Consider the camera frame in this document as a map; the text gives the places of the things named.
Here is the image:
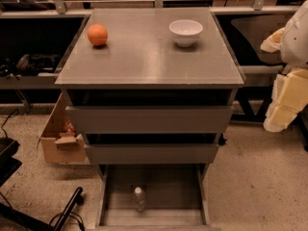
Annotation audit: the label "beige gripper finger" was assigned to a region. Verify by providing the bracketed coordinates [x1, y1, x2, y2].
[263, 104, 297, 133]
[260, 28, 285, 53]

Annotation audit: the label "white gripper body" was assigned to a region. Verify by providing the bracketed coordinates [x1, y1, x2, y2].
[278, 68, 308, 113]

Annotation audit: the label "clear plastic water bottle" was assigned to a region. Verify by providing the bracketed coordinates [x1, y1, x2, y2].
[132, 187, 146, 213]

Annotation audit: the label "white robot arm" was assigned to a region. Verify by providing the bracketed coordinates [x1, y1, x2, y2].
[260, 1, 308, 132]

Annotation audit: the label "grey middle drawer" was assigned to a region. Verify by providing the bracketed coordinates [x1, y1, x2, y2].
[85, 143, 218, 165]

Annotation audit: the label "grey open bottom drawer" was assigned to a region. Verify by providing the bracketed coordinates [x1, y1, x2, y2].
[95, 165, 220, 231]

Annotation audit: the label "grey drawer cabinet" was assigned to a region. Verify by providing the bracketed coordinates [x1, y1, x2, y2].
[55, 7, 246, 166]

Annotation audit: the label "grey top drawer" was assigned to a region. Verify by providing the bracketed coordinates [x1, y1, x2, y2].
[66, 106, 233, 134]

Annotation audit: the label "black office chair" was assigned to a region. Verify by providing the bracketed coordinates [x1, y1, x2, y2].
[231, 14, 288, 65]

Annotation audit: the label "white ceramic bowl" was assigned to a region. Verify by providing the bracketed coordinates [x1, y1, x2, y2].
[169, 19, 203, 47]

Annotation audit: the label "orange fruit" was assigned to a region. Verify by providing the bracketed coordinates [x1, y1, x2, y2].
[87, 24, 108, 46]

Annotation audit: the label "cardboard box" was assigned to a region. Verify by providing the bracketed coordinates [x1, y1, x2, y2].
[40, 95, 87, 164]

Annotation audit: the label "black headphones on shelf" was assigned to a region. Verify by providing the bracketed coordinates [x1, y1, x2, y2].
[0, 54, 62, 77]

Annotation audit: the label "black chair base left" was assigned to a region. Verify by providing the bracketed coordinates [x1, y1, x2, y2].
[0, 137, 85, 231]

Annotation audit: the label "black cable on floor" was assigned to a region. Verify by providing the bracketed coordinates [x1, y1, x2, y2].
[48, 211, 86, 231]

